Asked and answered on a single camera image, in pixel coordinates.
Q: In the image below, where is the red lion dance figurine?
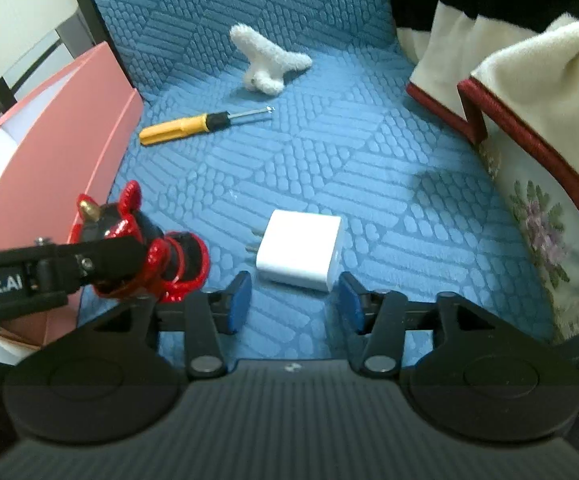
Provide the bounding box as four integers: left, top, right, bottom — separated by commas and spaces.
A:
68, 180, 210, 302

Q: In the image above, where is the floral cream cushion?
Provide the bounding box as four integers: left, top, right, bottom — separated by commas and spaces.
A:
478, 118, 579, 341

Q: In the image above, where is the patterned fleece blanket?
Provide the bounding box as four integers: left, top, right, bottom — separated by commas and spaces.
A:
390, 0, 579, 211

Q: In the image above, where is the yellow handled screwdriver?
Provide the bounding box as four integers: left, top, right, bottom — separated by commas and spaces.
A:
139, 106, 274, 146

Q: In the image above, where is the white charger plug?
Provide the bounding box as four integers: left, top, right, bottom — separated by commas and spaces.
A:
246, 209, 345, 292

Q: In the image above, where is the pink cardboard box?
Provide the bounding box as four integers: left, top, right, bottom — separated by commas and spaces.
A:
0, 40, 146, 351

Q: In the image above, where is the blue textured sofa cover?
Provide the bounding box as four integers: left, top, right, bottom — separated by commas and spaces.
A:
96, 0, 554, 341

